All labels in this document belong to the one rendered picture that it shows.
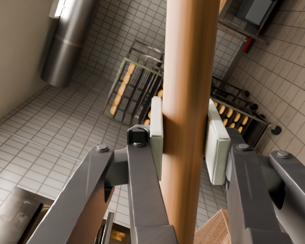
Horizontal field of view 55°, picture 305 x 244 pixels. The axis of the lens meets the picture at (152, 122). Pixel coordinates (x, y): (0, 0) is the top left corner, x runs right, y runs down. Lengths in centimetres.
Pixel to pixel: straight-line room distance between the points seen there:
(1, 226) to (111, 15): 395
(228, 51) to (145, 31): 146
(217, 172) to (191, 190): 4
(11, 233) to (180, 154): 188
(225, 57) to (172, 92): 521
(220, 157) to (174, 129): 4
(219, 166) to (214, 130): 2
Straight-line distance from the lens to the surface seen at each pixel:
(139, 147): 15
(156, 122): 17
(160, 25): 519
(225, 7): 447
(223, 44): 535
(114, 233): 230
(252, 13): 469
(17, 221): 211
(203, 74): 18
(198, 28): 17
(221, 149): 16
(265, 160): 16
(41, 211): 224
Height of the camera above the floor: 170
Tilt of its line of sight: 8 degrees down
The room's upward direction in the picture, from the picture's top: 67 degrees counter-clockwise
